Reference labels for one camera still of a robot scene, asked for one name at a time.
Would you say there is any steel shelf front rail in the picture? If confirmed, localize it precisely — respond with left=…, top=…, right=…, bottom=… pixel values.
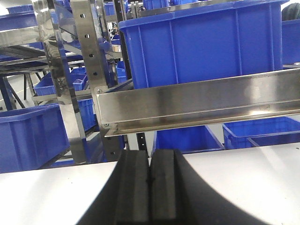
left=97, top=68, right=300, bottom=136

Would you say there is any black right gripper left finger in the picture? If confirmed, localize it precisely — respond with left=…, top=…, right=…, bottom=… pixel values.
left=78, top=150, right=149, bottom=225

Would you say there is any blue bin lower right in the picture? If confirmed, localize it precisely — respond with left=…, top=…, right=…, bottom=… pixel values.
left=222, top=117, right=300, bottom=150

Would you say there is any large blue bin lower left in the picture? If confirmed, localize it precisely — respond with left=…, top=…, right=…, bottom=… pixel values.
left=0, top=104, right=69, bottom=173

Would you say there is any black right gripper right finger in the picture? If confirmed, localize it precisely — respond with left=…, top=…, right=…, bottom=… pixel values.
left=150, top=150, right=264, bottom=225

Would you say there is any perforated steel rack upright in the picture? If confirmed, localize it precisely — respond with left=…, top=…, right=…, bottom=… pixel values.
left=70, top=0, right=120, bottom=162

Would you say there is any large blue bin on shelf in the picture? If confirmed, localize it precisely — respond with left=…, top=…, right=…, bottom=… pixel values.
left=119, top=0, right=283, bottom=89

